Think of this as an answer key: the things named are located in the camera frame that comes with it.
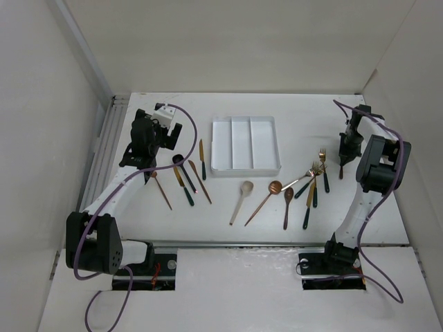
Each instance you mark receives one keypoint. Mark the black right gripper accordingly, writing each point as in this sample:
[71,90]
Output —
[347,154]

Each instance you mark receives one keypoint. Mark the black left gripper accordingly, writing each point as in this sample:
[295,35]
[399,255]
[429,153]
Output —
[167,141]

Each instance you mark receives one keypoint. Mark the dark wooden fork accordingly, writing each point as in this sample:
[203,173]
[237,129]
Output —
[341,172]

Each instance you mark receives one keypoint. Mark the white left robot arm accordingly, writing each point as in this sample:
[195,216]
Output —
[93,241]

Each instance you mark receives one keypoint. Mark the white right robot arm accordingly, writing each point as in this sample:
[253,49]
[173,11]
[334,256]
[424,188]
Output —
[383,157]

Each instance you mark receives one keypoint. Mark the black spoon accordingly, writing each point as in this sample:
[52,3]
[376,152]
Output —
[179,159]

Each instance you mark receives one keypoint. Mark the rose gold knife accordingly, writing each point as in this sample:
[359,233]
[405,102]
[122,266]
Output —
[194,168]

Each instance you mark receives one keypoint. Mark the rose gold fork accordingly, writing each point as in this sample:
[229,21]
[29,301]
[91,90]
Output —
[154,176]

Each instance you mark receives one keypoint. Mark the dark wooden spoon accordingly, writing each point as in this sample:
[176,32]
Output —
[288,197]

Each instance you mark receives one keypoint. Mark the white three-compartment tray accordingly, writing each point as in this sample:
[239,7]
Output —
[245,146]

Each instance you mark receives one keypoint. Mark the rose gold spoon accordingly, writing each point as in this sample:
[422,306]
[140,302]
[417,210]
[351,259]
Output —
[274,188]

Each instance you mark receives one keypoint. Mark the light wooden spoon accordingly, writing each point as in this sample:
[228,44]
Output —
[245,190]

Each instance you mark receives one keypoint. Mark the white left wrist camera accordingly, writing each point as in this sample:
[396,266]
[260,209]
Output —
[163,114]

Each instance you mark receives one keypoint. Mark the gold knife green handle left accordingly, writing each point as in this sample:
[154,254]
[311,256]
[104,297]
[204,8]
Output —
[182,185]

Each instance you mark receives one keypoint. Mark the gold knife green handle upright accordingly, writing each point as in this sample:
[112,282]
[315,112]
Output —
[202,159]

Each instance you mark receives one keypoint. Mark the gold knife green handle right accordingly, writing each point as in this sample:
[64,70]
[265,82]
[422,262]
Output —
[308,204]

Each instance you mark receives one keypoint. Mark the aluminium rail left side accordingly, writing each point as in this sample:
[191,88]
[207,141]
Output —
[102,151]

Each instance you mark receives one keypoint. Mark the aluminium rail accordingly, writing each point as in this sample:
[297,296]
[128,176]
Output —
[227,244]
[102,151]

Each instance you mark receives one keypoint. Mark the aluminium rail front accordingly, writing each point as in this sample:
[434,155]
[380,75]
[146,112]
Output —
[227,244]

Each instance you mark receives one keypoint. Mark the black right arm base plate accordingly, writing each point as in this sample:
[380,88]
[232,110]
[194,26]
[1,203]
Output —
[318,274]

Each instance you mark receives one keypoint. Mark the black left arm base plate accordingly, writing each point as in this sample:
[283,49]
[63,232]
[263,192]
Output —
[153,269]

